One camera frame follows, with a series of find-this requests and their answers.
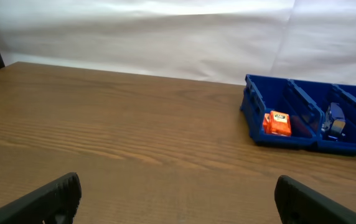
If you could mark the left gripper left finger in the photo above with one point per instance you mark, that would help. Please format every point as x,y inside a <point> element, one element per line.
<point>47,202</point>

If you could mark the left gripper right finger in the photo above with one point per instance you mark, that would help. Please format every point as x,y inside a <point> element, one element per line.
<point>308,208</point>

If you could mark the orange candy box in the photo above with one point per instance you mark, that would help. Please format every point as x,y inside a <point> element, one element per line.
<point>280,124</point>
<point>265,123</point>

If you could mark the blue candy pack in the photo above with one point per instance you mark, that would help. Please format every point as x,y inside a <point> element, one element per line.
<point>335,116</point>

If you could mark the blue tray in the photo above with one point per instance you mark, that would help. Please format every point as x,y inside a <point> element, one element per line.
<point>274,96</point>

